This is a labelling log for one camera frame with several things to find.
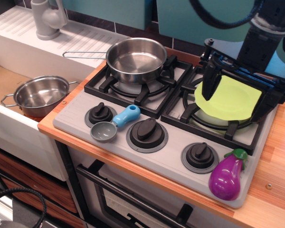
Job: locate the grey toy faucet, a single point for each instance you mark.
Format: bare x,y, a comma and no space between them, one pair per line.
48,21

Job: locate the right black burner grate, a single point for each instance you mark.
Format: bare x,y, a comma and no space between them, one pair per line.
182,112

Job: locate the black burner grate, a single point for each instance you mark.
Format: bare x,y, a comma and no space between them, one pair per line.
152,98
182,112

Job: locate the steel frying pan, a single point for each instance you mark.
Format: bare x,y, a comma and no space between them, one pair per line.
135,61

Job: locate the lime green plate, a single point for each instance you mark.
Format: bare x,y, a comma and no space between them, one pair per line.
232,100

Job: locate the black stove knob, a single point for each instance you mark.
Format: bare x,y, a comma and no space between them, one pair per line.
147,136
199,158
99,113

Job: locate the left black burner grate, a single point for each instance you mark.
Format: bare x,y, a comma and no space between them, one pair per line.
152,98

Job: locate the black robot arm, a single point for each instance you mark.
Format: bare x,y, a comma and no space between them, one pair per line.
267,25

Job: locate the purple toy eggplant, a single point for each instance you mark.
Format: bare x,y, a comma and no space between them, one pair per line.
224,181

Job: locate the middle black stove knob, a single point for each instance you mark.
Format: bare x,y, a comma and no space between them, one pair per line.
147,136

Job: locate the blue handled grey spoon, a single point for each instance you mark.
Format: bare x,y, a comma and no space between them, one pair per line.
104,132

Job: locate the left black stove knob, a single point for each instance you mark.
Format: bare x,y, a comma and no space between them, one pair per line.
99,113

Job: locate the right black stove knob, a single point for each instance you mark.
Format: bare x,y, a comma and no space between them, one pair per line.
199,158

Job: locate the oven door with handle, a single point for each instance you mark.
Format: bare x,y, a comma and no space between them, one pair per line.
91,173

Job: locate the white toy sink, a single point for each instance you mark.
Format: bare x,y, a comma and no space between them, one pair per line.
23,56

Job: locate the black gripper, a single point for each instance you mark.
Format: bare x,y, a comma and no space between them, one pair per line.
255,66

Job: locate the wooden drawer unit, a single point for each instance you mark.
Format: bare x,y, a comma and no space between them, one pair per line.
61,209

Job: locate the grey toy stove top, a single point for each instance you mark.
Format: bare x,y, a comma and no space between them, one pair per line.
167,161

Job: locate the steel two-handled pot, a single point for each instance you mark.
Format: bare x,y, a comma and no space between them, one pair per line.
37,97

